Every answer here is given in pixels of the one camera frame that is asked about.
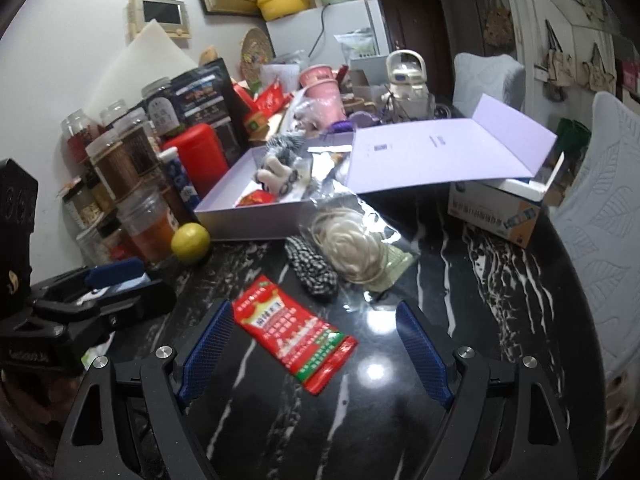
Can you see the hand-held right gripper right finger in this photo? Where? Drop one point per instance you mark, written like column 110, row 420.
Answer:
column 422, row 355

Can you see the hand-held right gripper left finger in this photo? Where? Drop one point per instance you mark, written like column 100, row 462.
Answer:
column 207, row 355

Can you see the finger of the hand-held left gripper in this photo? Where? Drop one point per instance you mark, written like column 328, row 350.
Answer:
column 125, row 305
column 117, row 271

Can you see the red sauce packet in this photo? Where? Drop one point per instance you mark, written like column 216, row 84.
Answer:
column 290, row 330

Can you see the clear bag with white flower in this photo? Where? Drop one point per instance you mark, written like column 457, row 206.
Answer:
column 350, row 245

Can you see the black white checkered cloth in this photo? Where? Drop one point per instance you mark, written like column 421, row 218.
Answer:
column 312, row 265

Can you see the small red candy packet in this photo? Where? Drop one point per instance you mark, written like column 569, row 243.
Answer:
column 255, row 199

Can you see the beige plush toy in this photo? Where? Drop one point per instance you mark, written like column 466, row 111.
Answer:
column 275, row 172

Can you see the white lidded gift box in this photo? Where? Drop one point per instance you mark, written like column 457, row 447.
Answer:
column 425, row 155

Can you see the silver foil bag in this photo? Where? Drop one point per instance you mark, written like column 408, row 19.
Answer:
column 330, row 170

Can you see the black cap spice bottle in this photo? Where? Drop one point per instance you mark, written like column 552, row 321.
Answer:
column 115, row 242

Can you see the clear jar white contents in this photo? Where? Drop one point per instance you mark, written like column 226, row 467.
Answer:
column 90, row 247

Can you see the clear jar orange contents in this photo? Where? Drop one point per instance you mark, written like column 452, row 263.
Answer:
column 147, row 230

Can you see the small jar of nuts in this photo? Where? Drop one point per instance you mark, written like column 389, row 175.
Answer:
column 82, row 207

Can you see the yellow lemon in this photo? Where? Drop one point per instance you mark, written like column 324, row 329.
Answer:
column 191, row 243

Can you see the black lid jar yellow contents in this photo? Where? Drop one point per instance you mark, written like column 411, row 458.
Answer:
column 97, row 192

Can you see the jar of brown powder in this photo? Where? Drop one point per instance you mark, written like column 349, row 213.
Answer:
column 112, row 165

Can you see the blue tablet tube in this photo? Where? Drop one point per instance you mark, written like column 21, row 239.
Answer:
column 180, row 180

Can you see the tall jar with red label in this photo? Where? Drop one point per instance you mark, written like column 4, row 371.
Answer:
column 80, row 135

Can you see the jar of dark granules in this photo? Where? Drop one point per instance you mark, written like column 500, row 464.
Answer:
column 140, row 142

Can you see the red canister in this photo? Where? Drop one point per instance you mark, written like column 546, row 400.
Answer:
column 200, row 157

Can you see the blue white medicine box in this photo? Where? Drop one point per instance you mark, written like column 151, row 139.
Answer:
column 490, row 215

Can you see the clear jar with dark label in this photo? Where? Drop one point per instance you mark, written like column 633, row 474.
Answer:
column 115, row 115

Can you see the jar with black tea label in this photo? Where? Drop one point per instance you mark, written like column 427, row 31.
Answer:
column 160, row 107

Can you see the black coffee bag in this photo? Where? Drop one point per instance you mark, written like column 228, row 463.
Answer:
column 205, row 95

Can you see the white foam board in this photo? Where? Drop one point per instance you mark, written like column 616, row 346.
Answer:
column 145, row 65

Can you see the red snack packet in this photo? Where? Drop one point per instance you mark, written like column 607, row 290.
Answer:
column 272, row 97

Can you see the purple yarn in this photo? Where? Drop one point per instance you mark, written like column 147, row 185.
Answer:
column 355, row 122

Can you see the chair with light blue cover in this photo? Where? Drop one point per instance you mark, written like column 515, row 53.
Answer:
column 610, row 200
column 487, row 82

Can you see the woven basket plate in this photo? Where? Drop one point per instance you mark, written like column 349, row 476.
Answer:
column 257, row 55

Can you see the green bag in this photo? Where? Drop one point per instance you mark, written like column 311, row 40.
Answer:
column 572, row 137

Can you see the pink cup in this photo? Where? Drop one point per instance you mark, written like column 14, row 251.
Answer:
column 320, row 90

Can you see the white jug bottle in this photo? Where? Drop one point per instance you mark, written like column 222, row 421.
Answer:
column 407, row 82

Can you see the small white cardboard box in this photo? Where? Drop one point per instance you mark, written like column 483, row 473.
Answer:
column 370, row 72

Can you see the white tote bag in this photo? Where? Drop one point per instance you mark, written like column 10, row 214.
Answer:
column 557, row 65
column 599, row 72

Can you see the dark wooden door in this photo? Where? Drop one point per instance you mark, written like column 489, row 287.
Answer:
column 415, row 35

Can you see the white fridge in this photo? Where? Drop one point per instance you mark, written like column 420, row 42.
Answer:
column 350, row 25

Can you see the brown patterned tote bag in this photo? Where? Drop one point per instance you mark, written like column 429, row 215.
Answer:
column 498, row 20

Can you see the wall intercom panel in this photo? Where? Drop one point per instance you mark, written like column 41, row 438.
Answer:
column 160, row 15

